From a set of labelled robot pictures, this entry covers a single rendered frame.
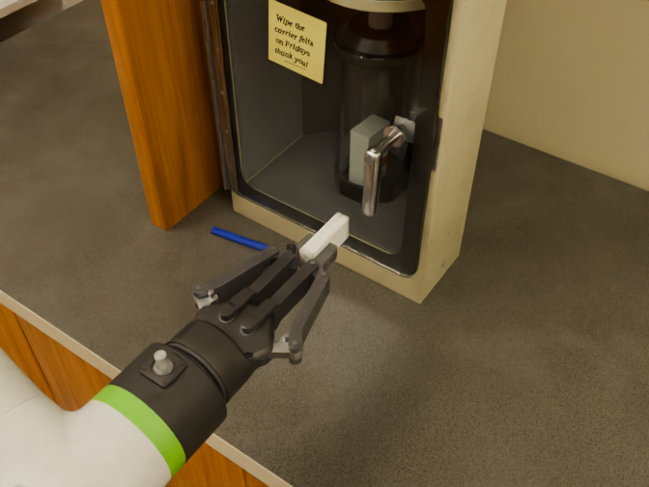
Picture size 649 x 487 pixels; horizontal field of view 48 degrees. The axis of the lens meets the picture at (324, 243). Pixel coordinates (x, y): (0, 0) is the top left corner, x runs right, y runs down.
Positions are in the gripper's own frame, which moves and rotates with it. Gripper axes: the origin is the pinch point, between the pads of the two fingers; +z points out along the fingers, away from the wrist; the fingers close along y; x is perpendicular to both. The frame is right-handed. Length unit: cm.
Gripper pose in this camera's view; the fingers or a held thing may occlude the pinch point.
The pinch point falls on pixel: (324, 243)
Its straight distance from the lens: 75.7
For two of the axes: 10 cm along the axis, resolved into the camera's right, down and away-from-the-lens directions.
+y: -8.2, -4.1, 4.0
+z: 5.7, -5.8, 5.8
